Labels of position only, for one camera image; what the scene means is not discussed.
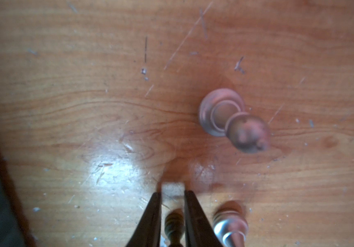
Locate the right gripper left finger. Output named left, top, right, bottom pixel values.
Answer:
left=126, top=192, right=162, bottom=247

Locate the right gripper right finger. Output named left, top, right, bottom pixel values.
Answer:
left=184, top=190, right=222, bottom=247

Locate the dark chess piece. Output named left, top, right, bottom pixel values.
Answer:
left=165, top=209, right=185, bottom=247

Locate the silver chess piece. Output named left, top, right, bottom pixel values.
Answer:
left=198, top=88, right=271, bottom=153
left=212, top=201, right=248, bottom=247

